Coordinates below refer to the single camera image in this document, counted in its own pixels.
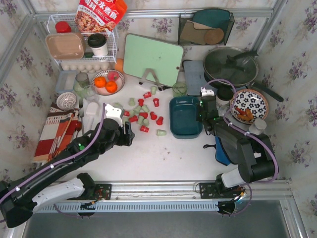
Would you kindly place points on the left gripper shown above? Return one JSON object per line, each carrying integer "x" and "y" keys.
{"x": 128, "y": 134}

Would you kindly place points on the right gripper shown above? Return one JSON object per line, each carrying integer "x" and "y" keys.
{"x": 206, "y": 106}

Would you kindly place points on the teal plastic storage basket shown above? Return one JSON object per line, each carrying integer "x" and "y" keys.
{"x": 183, "y": 112}

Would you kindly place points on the red coffee capsule bottom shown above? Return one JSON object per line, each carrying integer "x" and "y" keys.
{"x": 144, "y": 128}

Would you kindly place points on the blue cloth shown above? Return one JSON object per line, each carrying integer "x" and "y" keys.
{"x": 221, "y": 156}

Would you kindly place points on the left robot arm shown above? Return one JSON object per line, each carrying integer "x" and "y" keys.
{"x": 23, "y": 197}

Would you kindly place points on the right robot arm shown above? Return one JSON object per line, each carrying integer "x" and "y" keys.
{"x": 253, "y": 154}

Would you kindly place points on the green coffee capsule bottom left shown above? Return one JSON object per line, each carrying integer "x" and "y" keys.
{"x": 124, "y": 120}

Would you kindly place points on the red coffee capsule lower left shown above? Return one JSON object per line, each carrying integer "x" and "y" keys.
{"x": 133, "y": 119}

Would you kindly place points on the green coffee capsule lower centre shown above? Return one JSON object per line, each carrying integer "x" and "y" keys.
{"x": 140, "y": 120}

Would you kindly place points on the green coffee capsule far left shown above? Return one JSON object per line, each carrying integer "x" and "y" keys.
{"x": 118, "y": 105}

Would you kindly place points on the green coffee capsule upper left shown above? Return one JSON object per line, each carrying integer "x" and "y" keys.
{"x": 131, "y": 102}

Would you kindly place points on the red coffee capsule centre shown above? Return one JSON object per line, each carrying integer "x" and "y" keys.
{"x": 144, "y": 115}

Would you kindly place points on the green coffee capsule centre top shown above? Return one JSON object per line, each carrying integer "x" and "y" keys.
{"x": 145, "y": 108}

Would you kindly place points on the red coffee capsule upper middle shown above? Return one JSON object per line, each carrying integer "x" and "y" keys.
{"x": 140, "y": 102}

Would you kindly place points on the green coffee capsule lone bottom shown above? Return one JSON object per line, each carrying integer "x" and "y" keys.
{"x": 161, "y": 132}

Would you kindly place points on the red coffee capsule far right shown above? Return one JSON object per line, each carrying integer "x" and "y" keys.
{"x": 159, "y": 121}

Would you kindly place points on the red coffee capsule top right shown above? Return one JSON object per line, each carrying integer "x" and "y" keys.
{"x": 156, "y": 102}

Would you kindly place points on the green coffee capsule near stand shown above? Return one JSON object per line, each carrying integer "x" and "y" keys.
{"x": 153, "y": 90}

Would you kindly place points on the small clear wine glass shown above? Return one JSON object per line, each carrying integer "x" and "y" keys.
{"x": 224, "y": 111}

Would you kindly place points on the black lidded white jar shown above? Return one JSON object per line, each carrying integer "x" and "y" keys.
{"x": 224, "y": 95}

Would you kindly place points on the green glass cup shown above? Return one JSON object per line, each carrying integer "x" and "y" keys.
{"x": 179, "y": 89}

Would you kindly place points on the metal fork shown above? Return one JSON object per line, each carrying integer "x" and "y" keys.
{"x": 81, "y": 113}

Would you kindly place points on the fried food on plate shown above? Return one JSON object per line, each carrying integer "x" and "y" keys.
{"x": 244, "y": 115}

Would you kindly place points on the patterned fruit bowl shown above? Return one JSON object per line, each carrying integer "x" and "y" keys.
{"x": 102, "y": 91}

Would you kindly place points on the grey induction cooker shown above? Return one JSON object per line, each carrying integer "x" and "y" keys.
{"x": 194, "y": 76}

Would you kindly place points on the orange mandarin right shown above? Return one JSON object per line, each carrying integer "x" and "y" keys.
{"x": 111, "y": 87}

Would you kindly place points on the orange mandarin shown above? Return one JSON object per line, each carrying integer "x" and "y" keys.
{"x": 111, "y": 87}
{"x": 100, "y": 82}

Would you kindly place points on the clear drinking glass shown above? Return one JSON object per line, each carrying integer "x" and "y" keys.
{"x": 89, "y": 94}

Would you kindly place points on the blue floral plate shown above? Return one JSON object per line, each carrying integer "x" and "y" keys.
{"x": 250, "y": 99}

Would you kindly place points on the white blue bottle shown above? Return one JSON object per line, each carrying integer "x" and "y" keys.
{"x": 258, "y": 127}

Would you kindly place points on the orange mandarin left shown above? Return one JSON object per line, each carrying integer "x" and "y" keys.
{"x": 100, "y": 82}

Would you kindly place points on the black wok with glass lid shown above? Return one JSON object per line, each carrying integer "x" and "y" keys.
{"x": 237, "y": 66}

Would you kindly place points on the pink peach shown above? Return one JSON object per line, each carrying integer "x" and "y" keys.
{"x": 113, "y": 75}

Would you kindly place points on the metal cutting board stand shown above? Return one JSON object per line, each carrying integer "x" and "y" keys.
{"x": 149, "y": 76}

